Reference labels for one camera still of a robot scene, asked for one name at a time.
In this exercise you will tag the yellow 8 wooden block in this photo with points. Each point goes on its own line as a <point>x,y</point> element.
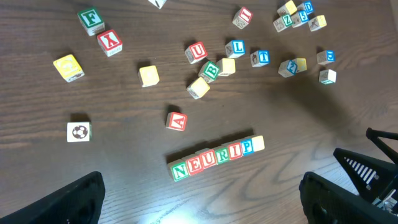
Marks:
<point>317,23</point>

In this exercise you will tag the yellow O wooden block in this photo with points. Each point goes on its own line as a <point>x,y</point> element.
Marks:
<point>149,76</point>

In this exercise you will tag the blue T wooden block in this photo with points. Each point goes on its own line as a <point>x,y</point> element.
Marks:
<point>260,58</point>

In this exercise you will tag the yellow block behind Z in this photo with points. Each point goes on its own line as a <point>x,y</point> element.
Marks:
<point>288,8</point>

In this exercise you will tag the red E wooden block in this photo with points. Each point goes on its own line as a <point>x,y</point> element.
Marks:
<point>194,164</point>

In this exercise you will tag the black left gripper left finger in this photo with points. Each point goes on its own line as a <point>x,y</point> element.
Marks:
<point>79,202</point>

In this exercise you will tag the yellow hammer wooden block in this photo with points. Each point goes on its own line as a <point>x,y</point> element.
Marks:
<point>301,64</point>

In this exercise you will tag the green white Z block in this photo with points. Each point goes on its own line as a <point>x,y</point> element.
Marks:
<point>327,77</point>

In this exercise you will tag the yellow block beside B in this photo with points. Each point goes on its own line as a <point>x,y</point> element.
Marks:
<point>227,66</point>

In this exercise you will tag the blue X wooden block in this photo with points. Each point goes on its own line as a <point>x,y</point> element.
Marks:
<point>158,3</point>

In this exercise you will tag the blue D block right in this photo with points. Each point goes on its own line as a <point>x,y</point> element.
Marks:
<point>325,57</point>

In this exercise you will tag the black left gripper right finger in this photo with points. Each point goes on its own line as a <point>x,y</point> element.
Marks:
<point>324,202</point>

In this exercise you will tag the soccer ball O wooden block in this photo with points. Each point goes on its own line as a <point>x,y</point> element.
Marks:
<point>78,131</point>

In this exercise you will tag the red X wooden block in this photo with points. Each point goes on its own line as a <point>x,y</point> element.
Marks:
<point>110,42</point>

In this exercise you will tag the red u block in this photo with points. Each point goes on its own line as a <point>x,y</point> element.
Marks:
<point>208,157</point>
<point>196,52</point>

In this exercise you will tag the blue P wooden block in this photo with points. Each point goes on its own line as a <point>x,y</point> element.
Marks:
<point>246,146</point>

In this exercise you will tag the green R wooden block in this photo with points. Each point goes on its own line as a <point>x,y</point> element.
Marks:
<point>222,154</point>

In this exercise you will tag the yellow G wooden block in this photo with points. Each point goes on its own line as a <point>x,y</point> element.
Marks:
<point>69,68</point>

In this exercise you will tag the blue D block upper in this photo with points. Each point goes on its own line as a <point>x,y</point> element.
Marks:
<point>306,6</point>

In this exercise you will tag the green N wooden block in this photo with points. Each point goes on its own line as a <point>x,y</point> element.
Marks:
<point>178,170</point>

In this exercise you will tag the blue 5 wooden block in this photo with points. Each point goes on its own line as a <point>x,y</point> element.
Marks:
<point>299,18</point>

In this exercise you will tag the red i block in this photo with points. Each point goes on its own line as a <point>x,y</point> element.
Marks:
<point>234,149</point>
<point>242,18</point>

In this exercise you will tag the green B wooden block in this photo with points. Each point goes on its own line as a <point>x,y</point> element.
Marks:
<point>209,71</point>

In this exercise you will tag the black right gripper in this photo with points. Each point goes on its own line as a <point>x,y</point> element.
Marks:
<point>387,200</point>

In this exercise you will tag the green F wooden block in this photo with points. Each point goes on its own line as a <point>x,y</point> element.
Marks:
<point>91,21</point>

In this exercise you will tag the blue d block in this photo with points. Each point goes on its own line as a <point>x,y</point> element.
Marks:
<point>306,6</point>
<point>325,57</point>

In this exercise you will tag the yellow acorn wooden block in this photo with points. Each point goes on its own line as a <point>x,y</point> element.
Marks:
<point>198,88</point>

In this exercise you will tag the blue 2 wooden block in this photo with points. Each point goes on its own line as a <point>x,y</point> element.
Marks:
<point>288,68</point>

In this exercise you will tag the blue L wooden block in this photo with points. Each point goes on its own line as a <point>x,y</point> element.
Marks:
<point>235,49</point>

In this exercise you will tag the red A wooden block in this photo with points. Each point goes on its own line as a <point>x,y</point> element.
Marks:
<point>176,121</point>

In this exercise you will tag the green Z wooden block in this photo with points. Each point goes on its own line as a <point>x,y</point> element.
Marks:
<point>283,22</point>

